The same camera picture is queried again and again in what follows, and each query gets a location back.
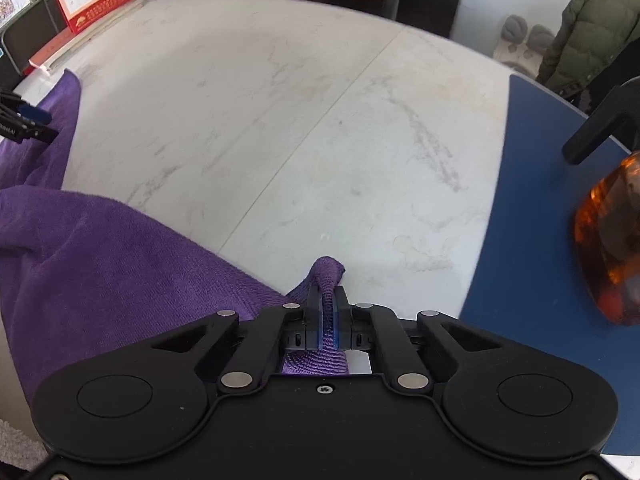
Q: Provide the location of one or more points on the grey chair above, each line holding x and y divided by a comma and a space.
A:
35, 45

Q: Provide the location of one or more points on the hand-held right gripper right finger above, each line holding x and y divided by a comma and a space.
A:
342, 316

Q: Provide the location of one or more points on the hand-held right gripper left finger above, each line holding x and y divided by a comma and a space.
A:
312, 316

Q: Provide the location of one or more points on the grey plush slipper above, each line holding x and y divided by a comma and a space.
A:
512, 35
537, 45

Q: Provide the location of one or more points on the purple towel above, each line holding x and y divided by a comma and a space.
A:
100, 260

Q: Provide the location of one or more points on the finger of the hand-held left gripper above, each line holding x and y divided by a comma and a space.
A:
30, 133
35, 115

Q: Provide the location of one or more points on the blue table mat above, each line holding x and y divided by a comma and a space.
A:
525, 260

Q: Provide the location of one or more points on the black garment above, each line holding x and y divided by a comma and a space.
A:
603, 87

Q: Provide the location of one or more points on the person in green jacket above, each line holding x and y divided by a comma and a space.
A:
595, 25

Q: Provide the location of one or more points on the glass teapot with amber tea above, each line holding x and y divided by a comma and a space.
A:
610, 240

